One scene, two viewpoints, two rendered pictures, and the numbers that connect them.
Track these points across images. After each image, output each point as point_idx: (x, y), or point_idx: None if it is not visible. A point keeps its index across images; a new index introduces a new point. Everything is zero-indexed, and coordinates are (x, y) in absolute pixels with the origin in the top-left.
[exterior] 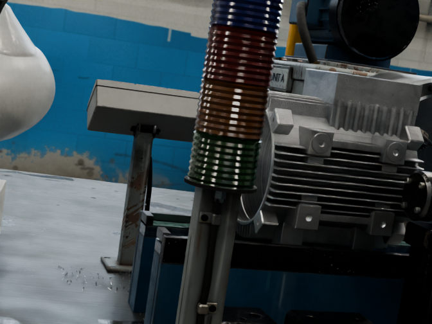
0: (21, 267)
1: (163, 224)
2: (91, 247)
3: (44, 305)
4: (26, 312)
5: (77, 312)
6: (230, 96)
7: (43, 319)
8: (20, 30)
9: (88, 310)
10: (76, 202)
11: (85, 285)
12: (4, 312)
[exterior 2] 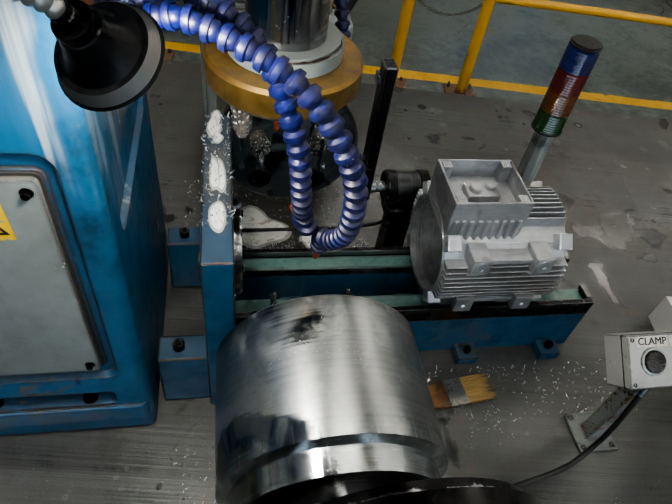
0: (660, 404)
1: (571, 293)
2: (641, 496)
3: (609, 328)
4: (614, 316)
5: (587, 321)
6: None
7: (600, 306)
8: None
9: (582, 324)
10: None
11: (601, 372)
12: (624, 314)
